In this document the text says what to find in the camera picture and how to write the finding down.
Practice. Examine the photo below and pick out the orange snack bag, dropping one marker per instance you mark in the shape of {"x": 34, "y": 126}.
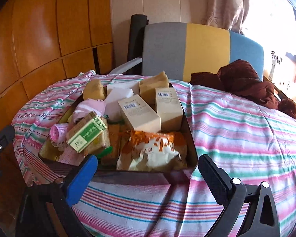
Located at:
{"x": 152, "y": 152}

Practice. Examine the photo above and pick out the pink plastic bottle pack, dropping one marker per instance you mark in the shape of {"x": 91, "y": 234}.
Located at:
{"x": 58, "y": 139}

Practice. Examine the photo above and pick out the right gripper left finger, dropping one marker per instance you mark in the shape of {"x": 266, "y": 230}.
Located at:
{"x": 46, "y": 210}

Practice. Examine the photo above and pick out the beige carton box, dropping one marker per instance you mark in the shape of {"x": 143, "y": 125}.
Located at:
{"x": 168, "y": 108}
{"x": 138, "y": 115}

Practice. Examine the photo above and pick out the wooden wardrobe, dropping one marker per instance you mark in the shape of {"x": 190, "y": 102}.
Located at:
{"x": 45, "y": 41}

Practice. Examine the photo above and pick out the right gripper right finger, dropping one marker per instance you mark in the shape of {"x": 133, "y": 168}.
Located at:
{"x": 261, "y": 217}

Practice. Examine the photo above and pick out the grey yellow blue chair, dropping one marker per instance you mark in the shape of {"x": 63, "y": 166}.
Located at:
{"x": 181, "y": 49}

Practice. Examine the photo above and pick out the dark red cloth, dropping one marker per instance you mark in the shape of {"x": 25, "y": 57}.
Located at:
{"x": 241, "y": 79}

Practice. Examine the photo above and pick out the patterned beige curtain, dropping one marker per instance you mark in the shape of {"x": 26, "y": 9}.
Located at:
{"x": 226, "y": 14}

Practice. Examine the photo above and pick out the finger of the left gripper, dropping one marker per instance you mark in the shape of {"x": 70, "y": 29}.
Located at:
{"x": 6, "y": 136}

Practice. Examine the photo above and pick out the pink sock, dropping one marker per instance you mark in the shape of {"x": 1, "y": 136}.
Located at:
{"x": 87, "y": 106}

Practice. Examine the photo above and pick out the green cracker packet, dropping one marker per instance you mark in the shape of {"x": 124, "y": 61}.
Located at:
{"x": 116, "y": 135}
{"x": 100, "y": 143}

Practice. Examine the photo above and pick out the gold metal tin box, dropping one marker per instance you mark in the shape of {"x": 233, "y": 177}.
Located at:
{"x": 49, "y": 153}

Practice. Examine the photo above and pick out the striped bed sheet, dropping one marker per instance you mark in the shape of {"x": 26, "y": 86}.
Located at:
{"x": 248, "y": 141}

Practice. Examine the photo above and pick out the green tea box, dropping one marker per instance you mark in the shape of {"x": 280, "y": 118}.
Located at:
{"x": 85, "y": 131}

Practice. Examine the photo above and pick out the black rolled mat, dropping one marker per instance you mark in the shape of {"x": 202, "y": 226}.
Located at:
{"x": 136, "y": 36}

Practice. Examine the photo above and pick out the yellow sponge block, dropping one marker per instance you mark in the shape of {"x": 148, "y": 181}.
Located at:
{"x": 94, "y": 90}
{"x": 149, "y": 85}

